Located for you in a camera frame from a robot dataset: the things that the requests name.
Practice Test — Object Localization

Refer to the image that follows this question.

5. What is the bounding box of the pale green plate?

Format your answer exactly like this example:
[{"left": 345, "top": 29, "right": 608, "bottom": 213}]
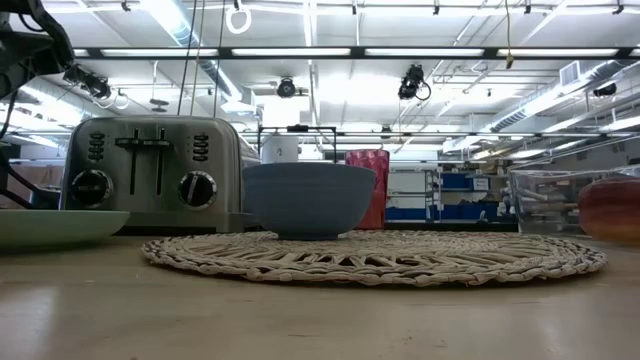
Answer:
[{"left": 0, "top": 208, "right": 131, "bottom": 247}]

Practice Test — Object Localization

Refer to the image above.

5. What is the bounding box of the yellow hanging cable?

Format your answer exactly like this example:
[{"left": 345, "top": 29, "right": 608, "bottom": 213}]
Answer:
[{"left": 503, "top": 0, "right": 515, "bottom": 70}]

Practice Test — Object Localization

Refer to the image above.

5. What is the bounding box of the dark waste bin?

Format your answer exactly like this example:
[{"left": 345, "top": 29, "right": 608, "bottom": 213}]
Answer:
[{"left": 29, "top": 184, "right": 62, "bottom": 210}]

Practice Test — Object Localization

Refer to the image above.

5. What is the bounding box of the clear plastic container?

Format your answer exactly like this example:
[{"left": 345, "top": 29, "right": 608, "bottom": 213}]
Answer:
[{"left": 508, "top": 164, "right": 640, "bottom": 239}]

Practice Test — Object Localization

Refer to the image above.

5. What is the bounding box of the round woven placemat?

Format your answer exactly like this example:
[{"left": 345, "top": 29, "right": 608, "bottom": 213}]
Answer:
[{"left": 140, "top": 229, "right": 609, "bottom": 289}]

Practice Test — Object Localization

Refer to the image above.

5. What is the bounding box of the white cable ring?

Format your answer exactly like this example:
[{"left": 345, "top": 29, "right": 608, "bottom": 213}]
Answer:
[{"left": 224, "top": 3, "right": 253, "bottom": 36}]

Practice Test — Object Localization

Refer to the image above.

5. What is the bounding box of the silver ventilation duct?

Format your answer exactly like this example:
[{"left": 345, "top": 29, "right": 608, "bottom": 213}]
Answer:
[{"left": 142, "top": 0, "right": 244, "bottom": 101}]

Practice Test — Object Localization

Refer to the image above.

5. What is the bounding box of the black overhead light bar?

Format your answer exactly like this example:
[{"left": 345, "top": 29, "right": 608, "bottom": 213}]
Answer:
[{"left": 69, "top": 45, "right": 640, "bottom": 61}]

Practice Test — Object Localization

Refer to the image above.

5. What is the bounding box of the blue-grey bowl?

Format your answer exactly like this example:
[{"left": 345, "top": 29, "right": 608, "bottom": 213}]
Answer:
[{"left": 242, "top": 162, "right": 378, "bottom": 242}]

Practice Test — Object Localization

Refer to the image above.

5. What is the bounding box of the stainless steel toaster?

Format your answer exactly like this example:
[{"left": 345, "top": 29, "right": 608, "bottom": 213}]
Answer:
[{"left": 59, "top": 114, "right": 261, "bottom": 234}]

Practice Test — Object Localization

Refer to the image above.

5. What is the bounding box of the round black ceiling camera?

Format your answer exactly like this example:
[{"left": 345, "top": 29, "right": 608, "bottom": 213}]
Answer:
[{"left": 276, "top": 76, "right": 297, "bottom": 99}]

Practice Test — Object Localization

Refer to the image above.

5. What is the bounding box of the blue storage bin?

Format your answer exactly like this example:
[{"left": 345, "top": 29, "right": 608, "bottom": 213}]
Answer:
[
  {"left": 439, "top": 203, "right": 499, "bottom": 222},
  {"left": 440, "top": 172, "right": 471, "bottom": 190},
  {"left": 384, "top": 206, "right": 429, "bottom": 222}
]

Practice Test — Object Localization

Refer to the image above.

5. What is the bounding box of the metal shelf rack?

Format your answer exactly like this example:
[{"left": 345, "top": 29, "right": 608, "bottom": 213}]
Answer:
[{"left": 424, "top": 168, "right": 509, "bottom": 224}]

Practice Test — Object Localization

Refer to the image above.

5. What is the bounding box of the red apple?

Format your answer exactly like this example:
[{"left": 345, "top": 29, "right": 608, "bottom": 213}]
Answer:
[{"left": 577, "top": 178, "right": 640, "bottom": 246}]

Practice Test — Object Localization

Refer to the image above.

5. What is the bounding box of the pink faceted cup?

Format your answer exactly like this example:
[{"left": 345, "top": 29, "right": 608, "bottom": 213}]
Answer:
[{"left": 344, "top": 148, "right": 391, "bottom": 231}]

